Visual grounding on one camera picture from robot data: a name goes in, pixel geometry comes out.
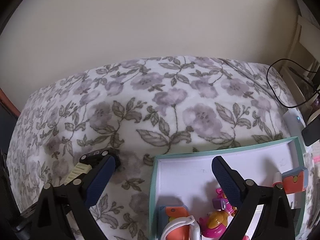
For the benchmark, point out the pink orange figure toy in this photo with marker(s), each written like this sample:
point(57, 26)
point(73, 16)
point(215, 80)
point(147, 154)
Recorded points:
point(221, 203)

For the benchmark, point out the magenta duck toy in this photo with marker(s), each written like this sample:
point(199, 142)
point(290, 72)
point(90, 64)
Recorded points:
point(214, 225)

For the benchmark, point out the white shelf unit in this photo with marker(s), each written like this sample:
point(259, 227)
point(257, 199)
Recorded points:
point(300, 71)

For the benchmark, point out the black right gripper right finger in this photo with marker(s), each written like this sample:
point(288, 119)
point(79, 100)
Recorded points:
point(276, 219)

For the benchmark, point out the black power adapter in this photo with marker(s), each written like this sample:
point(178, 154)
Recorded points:
point(311, 133)

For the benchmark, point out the white power bank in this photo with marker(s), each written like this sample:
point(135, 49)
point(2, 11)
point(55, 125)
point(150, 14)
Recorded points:
point(294, 122)

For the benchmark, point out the orange blue toy case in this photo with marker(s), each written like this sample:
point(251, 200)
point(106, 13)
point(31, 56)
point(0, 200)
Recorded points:
point(166, 220)

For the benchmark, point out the floral grey white blanket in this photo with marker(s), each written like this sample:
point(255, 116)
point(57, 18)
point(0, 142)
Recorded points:
point(143, 108)

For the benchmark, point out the white watch band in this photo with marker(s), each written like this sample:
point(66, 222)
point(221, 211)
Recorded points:
point(182, 228)

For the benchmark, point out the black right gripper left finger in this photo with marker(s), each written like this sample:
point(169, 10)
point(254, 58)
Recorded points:
point(49, 217)

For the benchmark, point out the teal white shallow tray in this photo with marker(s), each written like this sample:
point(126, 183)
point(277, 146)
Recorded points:
point(187, 179)

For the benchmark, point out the dark blue cabinet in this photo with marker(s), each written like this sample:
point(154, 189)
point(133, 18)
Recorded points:
point(8, 118)

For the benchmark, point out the black charger block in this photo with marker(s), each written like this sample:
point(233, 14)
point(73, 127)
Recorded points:
point(295, 212)

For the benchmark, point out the black cream watch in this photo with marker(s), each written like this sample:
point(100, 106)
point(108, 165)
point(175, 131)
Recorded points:
point(87, 163)

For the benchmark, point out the pink orange eraser box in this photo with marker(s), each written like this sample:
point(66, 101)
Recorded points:
point(295, 180)

